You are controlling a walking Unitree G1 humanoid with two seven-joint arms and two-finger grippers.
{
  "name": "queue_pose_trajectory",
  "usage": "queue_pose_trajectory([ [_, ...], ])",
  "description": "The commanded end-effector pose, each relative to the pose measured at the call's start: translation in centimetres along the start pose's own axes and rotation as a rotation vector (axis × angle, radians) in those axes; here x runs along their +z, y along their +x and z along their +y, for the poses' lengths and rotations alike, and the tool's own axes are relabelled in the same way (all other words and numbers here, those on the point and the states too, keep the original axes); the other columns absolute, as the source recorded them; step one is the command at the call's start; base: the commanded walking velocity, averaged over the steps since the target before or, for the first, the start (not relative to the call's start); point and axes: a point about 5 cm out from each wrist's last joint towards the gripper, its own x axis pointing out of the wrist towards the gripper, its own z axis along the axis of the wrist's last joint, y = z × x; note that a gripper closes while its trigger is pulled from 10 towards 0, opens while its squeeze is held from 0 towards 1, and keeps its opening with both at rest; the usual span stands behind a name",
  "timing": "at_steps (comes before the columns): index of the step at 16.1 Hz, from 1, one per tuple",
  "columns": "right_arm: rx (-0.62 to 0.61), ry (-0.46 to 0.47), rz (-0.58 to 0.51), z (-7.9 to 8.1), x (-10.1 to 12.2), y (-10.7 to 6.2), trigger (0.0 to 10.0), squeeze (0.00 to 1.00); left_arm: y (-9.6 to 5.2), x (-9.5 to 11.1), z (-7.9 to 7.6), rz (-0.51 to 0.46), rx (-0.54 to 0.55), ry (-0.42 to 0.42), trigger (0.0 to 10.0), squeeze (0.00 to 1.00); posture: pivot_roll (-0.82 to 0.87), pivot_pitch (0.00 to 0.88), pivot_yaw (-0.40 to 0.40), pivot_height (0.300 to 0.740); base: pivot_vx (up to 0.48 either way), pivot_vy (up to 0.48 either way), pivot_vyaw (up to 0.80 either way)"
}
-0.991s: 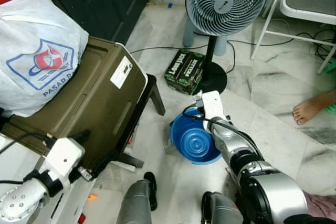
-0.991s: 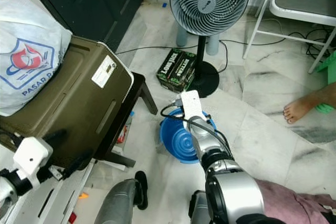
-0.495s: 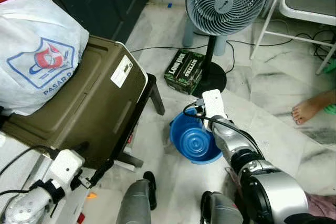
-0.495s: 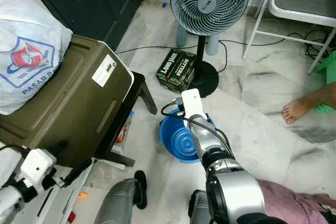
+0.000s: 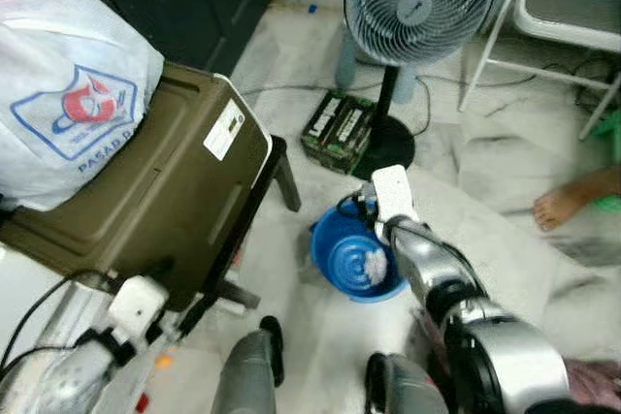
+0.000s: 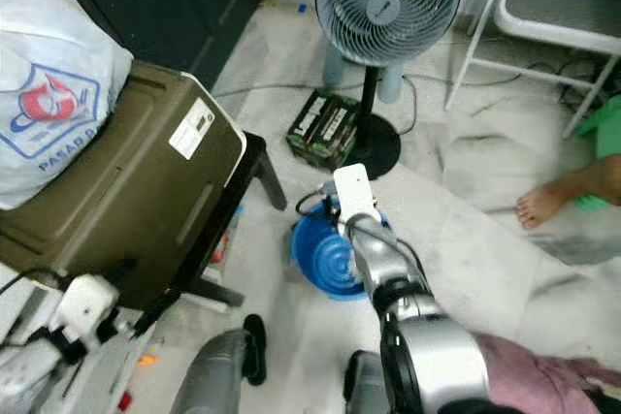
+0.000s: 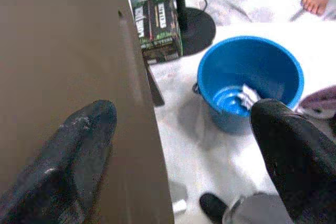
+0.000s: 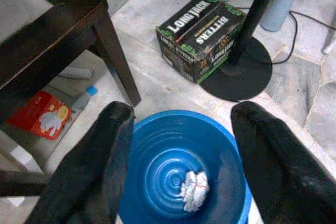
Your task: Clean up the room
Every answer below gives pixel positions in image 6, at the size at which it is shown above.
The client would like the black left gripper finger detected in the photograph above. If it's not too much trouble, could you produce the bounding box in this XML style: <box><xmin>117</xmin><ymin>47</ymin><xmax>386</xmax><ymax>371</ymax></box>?
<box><xmin>132</xmin><ymin>290</ymin><xmax>183</xmax><ymax>339</ymax></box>

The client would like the blue plastic bucket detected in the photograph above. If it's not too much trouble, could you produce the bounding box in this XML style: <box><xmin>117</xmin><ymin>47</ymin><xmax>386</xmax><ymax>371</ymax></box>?
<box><xmin>291</xmin><ymin>208</ymin><xmax>379</xmax><ymax>301</ymax></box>

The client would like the green battery pack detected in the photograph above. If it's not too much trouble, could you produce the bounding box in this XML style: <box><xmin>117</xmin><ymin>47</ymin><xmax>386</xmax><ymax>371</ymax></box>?
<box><xmin>286</xmin><ymin>89</ymin><xmax>362</xmax><ymax>171</ymax></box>

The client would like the silver robot left leg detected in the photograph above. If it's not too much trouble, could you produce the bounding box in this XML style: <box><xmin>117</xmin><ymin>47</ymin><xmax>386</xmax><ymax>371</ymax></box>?
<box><xmin>170</xmin><ymin>315</ymin><xmax>268</xmax><ymax>414</ymax></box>

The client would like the silver robot leg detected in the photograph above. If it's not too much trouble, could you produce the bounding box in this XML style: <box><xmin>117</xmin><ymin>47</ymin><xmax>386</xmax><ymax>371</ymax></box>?
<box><xmin>343</xmin><ymin>351</ymin><xmax>394</xmax><ymax>414</ymax></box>
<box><xmin>170</xmin><ymin>315</ymin><xmax>268</xmax><ymax>414</ymax></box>

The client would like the black stool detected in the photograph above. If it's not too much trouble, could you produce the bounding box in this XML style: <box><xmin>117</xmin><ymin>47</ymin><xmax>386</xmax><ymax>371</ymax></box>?
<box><xmin>175</xmin><ymin>133</ymin><xmax>287</xmax><ymax>310</ymax></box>

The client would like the olive green hard case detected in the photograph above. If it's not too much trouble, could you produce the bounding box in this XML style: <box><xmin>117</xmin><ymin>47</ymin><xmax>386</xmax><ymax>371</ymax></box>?
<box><xmin>0</xmin><ymin>62</ymin><xmax>246</xmax><ymax>310</ymax></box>

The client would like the silver robot right leg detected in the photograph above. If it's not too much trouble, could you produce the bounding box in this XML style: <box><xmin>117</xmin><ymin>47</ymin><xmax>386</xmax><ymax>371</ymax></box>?
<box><xmin>343</xmin><ymin>351</ymin><xmax>394</xmax><ymax>414</ymax></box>

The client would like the grey standing fan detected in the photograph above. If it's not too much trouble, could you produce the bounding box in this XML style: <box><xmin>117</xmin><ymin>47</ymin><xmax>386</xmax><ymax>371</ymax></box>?
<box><xmin>315</xmin><ymin>0</ymin><xmax>462</xmax><ymax>180</ymax></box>

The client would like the person's bare leg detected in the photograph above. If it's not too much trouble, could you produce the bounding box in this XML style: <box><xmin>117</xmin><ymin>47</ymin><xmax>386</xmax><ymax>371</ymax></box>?
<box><xmin>514</xmin><ymin>155</ymin><xmax>621</xmax><ymax>231</ymax></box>

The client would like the dark cabinet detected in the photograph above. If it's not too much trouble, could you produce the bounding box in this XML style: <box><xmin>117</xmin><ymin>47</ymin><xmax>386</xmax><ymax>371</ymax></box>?
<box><xmin>39</xmin><ymin>0</ymin><xmax>263</xmax><ymax>90</ymax></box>

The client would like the green garment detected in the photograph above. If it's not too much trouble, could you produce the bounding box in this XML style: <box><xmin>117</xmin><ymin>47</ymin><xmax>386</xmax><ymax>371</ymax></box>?
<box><xmin>571</xmin><ymin>94</ymin><xmax>621</xmax><ymax>211</ymax></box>

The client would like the white printed plastic bag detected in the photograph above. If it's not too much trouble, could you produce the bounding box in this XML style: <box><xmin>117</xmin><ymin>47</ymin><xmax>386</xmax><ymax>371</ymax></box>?
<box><xmin>0</xmin><ymin>0</ymin><xmax>135</xmax><ymax>211</ymax></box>

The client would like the white metal chair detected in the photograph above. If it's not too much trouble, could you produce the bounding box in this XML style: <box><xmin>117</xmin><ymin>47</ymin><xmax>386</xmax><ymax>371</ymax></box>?
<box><xmin>444</xmin><ymin>0</ymin><xmax>621</xmax><ymax>139</ymax></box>

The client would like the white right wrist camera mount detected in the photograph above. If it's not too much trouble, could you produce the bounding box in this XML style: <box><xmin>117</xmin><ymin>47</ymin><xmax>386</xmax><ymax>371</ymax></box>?
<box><xmin>333</xmin><ymin>164</ymin><xmax>379</xmax><ymax>231</ymax></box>

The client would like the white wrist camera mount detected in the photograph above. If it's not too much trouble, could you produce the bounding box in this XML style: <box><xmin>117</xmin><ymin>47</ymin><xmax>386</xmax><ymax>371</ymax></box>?
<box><xmin>58</xmin><ymin>273</ymin><xmax>122</xmax><ymax>342</ymax></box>
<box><xmin>333</xmin><ymin>164</ymin><xmax>379</xmax><ymax>231</ymax></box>

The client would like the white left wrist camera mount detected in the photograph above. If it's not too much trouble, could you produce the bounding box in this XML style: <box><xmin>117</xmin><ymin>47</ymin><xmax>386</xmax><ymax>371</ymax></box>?
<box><xmin>58</xmin><ymin>273</ymin><xmax>122</xmax><ymax>342</ymax></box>

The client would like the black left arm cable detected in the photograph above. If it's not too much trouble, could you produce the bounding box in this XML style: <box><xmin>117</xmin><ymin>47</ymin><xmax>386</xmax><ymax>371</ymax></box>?
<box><xmin>0</xmin><ymin>269</ymin><xmax>64</xmax><ymax>299</ymax></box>

